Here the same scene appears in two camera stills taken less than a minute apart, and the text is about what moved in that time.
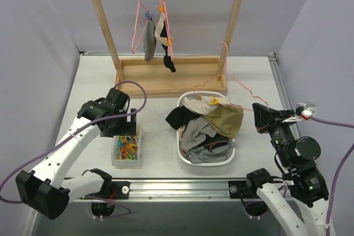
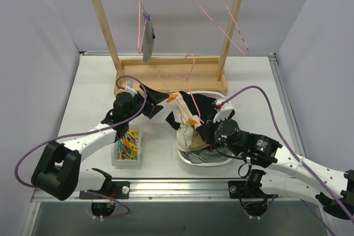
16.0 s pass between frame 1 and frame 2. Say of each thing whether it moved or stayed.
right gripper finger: moved
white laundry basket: stayed
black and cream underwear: moved
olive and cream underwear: moved
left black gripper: moved
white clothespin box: stayed
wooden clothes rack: stayed
